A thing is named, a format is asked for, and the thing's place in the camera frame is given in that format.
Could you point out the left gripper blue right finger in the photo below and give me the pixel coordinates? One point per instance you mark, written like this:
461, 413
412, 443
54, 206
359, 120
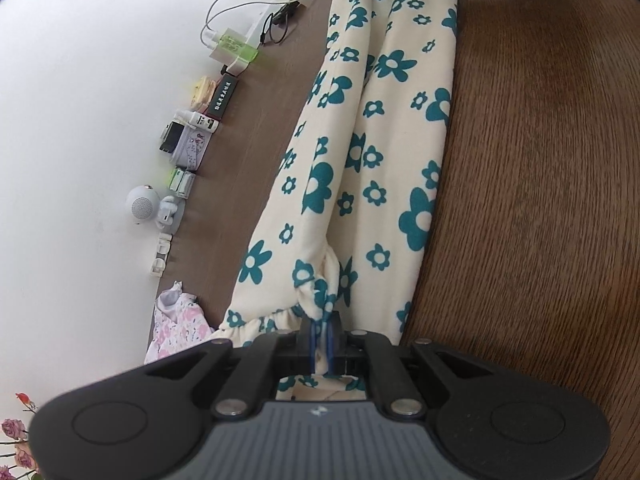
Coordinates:
392, 373

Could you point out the green white small boxes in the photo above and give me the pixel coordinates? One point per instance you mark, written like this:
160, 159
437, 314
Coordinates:
181, 182

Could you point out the pink floral dress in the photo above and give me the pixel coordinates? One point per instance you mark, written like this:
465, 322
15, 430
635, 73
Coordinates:
178, 324

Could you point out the grey printed tin box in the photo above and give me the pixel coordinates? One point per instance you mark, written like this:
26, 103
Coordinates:
190, 149

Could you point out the white spray bottle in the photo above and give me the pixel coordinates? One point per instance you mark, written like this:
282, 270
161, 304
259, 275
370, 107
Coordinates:
198, 120

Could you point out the green liquid bottle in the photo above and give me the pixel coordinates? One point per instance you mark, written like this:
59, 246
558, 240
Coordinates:
235, 44

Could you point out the yellow sticky notes stack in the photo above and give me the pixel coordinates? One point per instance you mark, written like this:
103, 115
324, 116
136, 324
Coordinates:
202, 94

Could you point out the black small box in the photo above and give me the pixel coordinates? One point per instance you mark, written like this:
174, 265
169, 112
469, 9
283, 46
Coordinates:
171, 136

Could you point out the cream teal flower dress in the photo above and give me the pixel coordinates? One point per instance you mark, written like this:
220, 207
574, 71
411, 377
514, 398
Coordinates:
349, 212

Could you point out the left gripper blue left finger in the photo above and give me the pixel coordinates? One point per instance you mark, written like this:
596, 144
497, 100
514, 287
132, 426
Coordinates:
258, 368

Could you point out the dried pink rose bouquet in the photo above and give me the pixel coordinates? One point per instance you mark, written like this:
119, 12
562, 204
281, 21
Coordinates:
17, 460

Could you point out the black red flat box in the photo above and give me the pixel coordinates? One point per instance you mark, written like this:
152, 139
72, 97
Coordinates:
222, 97

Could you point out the white charger adapter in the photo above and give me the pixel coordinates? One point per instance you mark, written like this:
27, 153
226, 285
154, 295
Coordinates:
212, 41

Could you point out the white power strip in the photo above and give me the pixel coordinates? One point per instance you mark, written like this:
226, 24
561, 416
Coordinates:
271, 25

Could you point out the white robot figurine speaker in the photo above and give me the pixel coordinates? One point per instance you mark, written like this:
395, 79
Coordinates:
145, 206

